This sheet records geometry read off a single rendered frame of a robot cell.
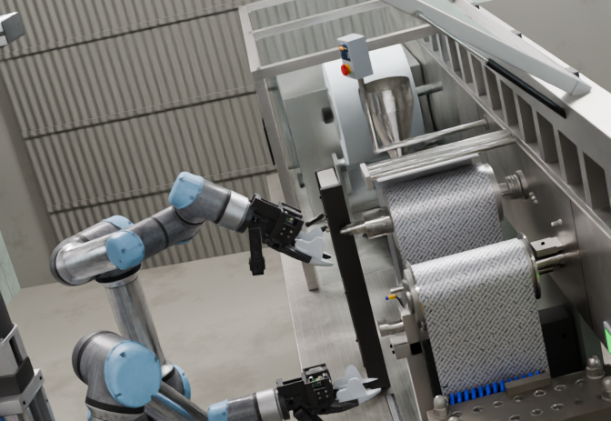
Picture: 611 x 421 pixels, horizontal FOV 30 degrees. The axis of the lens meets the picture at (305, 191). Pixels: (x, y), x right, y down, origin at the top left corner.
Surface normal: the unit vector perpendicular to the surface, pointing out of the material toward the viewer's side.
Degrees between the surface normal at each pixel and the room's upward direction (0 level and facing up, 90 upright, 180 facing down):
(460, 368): 90
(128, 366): 83
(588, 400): 0
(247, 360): 0
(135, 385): 83
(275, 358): 0
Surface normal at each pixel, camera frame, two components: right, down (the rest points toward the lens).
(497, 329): 0.09, 0.31
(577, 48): -0.12, 0.36
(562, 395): -0.24, -0.92
